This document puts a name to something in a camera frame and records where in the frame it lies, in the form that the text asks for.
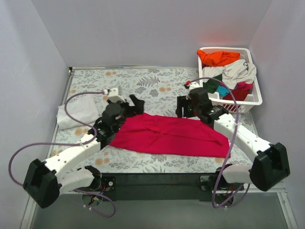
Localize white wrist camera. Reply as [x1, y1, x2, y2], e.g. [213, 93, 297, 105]
[102, 87, 125, 103]
[184, 81, 200, 91]

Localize folded white t shirt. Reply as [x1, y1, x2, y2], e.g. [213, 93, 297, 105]
[57, 95, 99, 130]

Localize magenta t shirt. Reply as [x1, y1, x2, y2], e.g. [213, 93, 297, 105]
[110, 113, 229, 158]

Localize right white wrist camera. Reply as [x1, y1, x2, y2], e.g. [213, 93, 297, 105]
[184, 81, 200, 91]

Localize dark red t shirt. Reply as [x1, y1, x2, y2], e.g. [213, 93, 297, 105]
[223, 88, 249, 101]

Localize floral table mat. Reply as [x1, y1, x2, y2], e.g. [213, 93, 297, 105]
[46, 67, 260, 174]

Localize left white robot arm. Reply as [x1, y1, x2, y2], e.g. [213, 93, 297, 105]
[23, 94, 145, 208]

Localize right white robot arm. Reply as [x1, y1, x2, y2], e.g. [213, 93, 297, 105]
[176, 83, 290, 191]

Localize teal t shirt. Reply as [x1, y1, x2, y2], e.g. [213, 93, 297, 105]
[216, 85, 231, 98]

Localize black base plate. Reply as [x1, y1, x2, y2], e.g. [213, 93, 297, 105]
[78, 172, 245, 203]

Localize orange t shirt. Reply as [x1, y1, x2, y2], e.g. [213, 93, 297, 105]
[197, 49, 240, 67]

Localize pink garment in basket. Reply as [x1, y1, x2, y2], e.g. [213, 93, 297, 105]
[236, 82, 253, 91]

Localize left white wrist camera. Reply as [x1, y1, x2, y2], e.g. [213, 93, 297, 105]
[102, 87, 125, 103]

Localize dark green t shirt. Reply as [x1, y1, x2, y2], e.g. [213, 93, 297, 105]
[203, 74, 222, 94]

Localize white grey t shirt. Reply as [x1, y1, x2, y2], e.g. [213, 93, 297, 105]
[202, 59, 256, 89]

